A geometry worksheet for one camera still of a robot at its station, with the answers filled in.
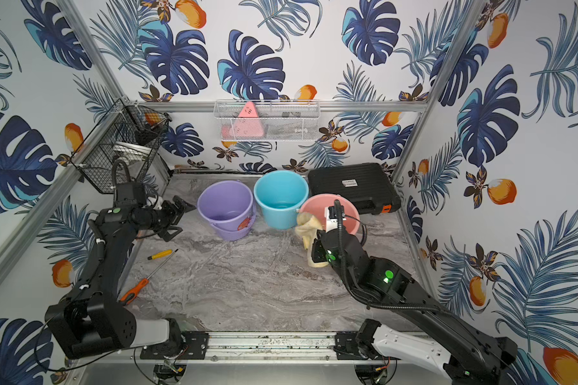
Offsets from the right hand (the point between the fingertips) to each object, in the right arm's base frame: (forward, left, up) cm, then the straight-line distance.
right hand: (318, 230), depth 67 cm
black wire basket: (+44, +72, +2) cm, 84 cm away
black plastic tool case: (+41, -26, -22) cm, 53 cm away
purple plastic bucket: (+23, +33, -17) cm, 44 cm away
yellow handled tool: (+7, +60, -28) cm, 66 cm away
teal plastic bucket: (+28, +13, -16) cm, 35 cm away
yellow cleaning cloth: (0, +3, +2) cm, 4 cm away
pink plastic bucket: (+20, -2, -12) cm, 23 cm away
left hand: (+12, +42, -10) cm, 45 cm away
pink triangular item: (+43, +24, +7) cm, 50 cm away
